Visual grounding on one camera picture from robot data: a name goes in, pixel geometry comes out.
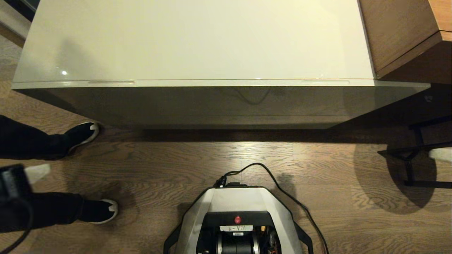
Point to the glossy white cabinet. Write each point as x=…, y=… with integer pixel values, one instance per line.
x=197, y=38

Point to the person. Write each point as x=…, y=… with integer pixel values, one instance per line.
x=53, y=211

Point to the black metal stand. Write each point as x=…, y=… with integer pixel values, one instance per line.
x=409, y=151

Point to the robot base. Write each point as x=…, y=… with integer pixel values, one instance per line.
x=233, y=201

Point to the brown wooden cabinet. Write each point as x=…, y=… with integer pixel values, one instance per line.
x=395, y=31

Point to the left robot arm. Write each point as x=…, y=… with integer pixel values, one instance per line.
x=12, y=183

